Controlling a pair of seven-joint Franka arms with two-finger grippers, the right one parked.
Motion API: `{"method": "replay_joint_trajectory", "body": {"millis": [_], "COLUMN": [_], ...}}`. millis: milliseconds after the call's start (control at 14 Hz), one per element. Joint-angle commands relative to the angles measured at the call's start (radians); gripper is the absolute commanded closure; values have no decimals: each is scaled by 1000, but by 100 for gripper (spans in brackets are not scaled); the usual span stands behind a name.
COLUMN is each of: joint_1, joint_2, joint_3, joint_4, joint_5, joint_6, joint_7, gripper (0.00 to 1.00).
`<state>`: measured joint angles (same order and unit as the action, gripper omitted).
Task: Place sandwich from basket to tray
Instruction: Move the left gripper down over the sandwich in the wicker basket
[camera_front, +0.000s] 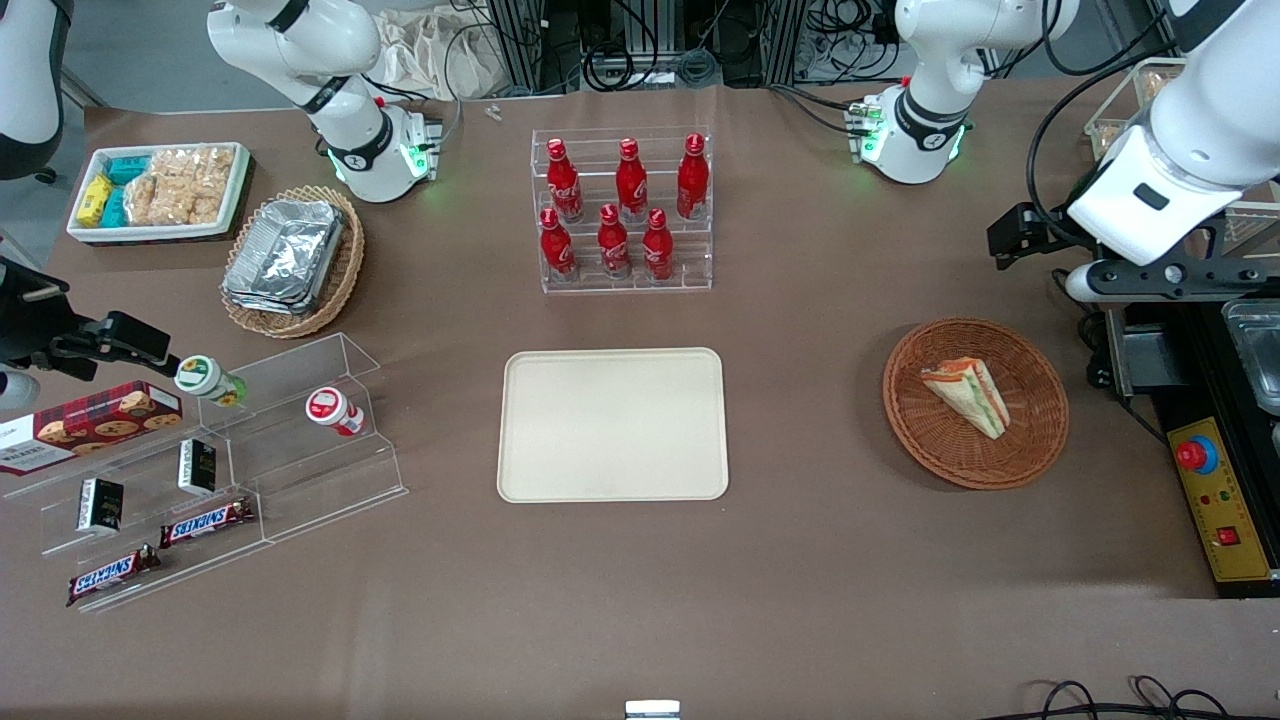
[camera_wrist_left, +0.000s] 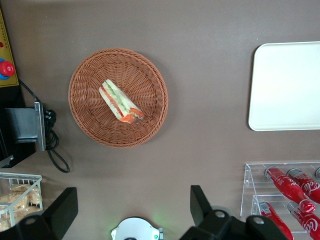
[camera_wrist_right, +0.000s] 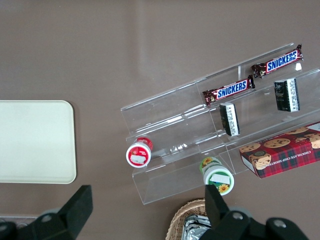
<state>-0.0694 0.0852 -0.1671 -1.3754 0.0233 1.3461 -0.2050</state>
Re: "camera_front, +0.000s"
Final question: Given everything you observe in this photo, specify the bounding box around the oval wicker basket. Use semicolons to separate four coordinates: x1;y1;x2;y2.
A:
219;184;367;340

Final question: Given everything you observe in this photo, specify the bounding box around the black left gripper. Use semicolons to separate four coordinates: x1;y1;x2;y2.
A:
987;203;1093;273

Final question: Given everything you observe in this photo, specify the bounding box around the Snickers chocolate bar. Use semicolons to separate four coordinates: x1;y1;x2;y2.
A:
66;544;162;609
159;496;257;550

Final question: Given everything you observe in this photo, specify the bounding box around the round brown wicker basket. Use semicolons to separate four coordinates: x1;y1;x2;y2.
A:
882;317;1070;492

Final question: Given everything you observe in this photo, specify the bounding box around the yellow control panel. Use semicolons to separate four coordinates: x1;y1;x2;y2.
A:
1166;414;1280;585

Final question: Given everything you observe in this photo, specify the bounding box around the wrapped triangular sandwich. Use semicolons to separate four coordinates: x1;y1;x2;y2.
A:
920;356;1012;442

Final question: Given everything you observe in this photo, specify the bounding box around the clear box with snacks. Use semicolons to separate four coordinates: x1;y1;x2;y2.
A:
1086;57;1192;162

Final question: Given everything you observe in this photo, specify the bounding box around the stack of foil trays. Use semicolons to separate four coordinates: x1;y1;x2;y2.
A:
221;197;347;317

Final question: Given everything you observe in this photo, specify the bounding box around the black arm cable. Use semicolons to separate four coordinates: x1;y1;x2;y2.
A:
1026;0;1201;253

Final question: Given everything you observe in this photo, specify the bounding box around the clear acrylic bottle rack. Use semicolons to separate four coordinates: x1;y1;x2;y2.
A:
529;126;714;295

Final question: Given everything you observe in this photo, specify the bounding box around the red cola bottle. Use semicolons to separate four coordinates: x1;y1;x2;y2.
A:
539;207;578;282
676;133;711;222
614;138;649;224
597;203;633;282
641;208;676;283
546;138;585;224

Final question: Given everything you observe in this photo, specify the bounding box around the beige cloth bag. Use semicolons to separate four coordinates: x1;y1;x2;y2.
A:
374;4;512;102

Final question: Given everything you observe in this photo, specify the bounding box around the yellow snack packet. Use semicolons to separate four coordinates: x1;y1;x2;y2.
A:
77;174;115;229

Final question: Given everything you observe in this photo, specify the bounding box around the aluminium frame post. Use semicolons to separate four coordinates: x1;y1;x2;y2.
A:
486;0;583;93

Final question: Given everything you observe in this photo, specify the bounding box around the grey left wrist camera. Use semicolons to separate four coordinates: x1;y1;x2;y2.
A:
1064;254;1280;304

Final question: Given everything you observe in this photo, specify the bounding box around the red tartan cookie box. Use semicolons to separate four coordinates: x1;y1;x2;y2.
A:
0;380;185;478

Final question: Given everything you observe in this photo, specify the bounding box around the red emergency stop button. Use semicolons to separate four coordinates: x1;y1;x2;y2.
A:
1175;436;1220;477

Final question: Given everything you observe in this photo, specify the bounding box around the small black box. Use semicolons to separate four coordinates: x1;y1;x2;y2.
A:
177;437;219;498
77;477;126;534

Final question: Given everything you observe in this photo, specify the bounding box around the red lid white cup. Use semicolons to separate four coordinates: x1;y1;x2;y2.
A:
304;386;367;439

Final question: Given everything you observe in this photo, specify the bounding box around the grey metal bracket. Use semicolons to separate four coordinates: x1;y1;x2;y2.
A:
1104;307;1192;400

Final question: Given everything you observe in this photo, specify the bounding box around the black floor cable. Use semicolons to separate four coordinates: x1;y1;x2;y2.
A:
1000;676;1280;720

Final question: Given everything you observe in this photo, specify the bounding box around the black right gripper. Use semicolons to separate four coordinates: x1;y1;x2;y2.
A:
0;258;182;382

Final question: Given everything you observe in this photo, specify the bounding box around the clear acrylic stepped display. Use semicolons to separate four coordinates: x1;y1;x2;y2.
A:
0;332;409;614

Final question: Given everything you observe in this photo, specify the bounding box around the beige plastic tray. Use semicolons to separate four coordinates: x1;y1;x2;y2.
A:
496;346;730;504

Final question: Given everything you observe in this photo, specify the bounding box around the black cable bundle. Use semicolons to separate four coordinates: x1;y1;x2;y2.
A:
582;40;721;93

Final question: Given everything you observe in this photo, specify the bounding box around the black base cable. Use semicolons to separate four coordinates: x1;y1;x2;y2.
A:
768;82;873;138

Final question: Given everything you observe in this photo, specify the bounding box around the clear plastic container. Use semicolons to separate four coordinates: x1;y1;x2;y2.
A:
1221;299;1280;417

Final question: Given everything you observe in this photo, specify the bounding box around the green lid sunflower cup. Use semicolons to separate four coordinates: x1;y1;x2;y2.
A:
174;354;249;409

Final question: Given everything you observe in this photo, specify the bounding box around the white rectangular snack tray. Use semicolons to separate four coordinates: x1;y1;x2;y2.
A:
66;141;252;247

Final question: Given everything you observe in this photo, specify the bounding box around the clear bag of rice crackers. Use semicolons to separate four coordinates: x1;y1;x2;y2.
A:
123;150;189;228
180;146;237;226

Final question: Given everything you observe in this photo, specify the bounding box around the black machine base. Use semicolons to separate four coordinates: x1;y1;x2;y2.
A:
1088;295;1280;601

